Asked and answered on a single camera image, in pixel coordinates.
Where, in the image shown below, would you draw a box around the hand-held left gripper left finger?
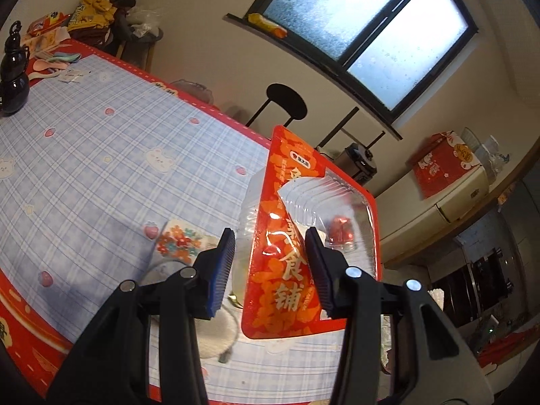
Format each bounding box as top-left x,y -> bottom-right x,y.
46,228 -> 237,405

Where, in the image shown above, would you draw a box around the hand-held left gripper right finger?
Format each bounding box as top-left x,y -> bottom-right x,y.
304,226 -> 494,405

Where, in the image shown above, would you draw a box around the red plastic food tray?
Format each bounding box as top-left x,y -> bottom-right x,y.
234,124 -> 382,342

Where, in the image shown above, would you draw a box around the floral paper card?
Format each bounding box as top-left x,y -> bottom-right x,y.
155,218 -> 220,260

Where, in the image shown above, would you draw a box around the brown pressure cooker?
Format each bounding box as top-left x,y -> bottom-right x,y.
337,143 -> 378,186

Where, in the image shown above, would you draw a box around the black metal rack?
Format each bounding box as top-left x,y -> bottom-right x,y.
316,107 -> 385,153

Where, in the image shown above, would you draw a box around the cream refrigerator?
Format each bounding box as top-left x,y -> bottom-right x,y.
373,152 -> 507,262

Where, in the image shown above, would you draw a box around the black built-in oven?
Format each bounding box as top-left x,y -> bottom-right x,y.
430,249 -> 517,325

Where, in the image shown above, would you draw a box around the red printed cloth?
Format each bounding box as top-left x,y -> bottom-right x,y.
406,132 -> 479,199

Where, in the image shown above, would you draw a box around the black round chair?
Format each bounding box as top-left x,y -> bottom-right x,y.
245,83 -> 308,129

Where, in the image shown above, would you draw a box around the clear glass bowl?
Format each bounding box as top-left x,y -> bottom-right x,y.
171,78 -> 214,104

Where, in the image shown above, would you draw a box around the pale green bowl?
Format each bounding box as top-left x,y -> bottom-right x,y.
462,127 -> 482,153

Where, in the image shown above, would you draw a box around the clear glass jars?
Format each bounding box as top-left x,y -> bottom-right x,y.
481,135 -> 512,173

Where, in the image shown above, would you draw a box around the grey round stool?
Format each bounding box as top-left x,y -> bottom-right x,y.
114,27 -> 164,72

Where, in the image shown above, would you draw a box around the black framed window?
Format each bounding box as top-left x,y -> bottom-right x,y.
223,0 -> 479,142

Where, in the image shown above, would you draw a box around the yellow snack packet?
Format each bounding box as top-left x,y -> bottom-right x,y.
248,12 -> 288,38

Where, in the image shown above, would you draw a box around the crumpled clear plastic bag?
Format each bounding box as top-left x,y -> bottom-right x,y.
127,6 -> 163,36

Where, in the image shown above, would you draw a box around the pink plastic spoons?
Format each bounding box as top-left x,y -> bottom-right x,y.
27,53 -> 83,79

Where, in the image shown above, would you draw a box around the dark brown bag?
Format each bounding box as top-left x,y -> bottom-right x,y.
99,0 -> 136,44

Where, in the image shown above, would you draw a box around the black gourd bottle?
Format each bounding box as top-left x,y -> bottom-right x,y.
0,21 -> 31,114

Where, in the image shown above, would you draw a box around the yellow snack bag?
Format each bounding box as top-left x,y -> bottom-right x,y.
67,0 -> 114,32

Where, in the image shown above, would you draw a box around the orange snack box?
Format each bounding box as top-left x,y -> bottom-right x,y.
27,10 -> 70,36

